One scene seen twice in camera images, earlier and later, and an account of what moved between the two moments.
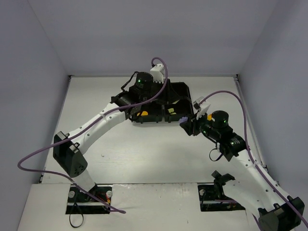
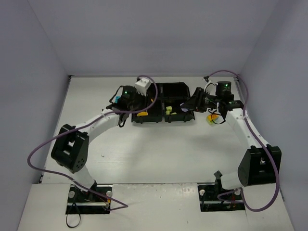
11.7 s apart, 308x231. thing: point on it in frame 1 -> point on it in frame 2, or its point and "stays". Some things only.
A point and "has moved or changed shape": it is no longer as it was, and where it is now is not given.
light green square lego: [171, 110] has moved or changed shape
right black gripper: [191, 125] -> [200, 99]
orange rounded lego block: [144, 113] stays
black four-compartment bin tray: [173, 104] stays
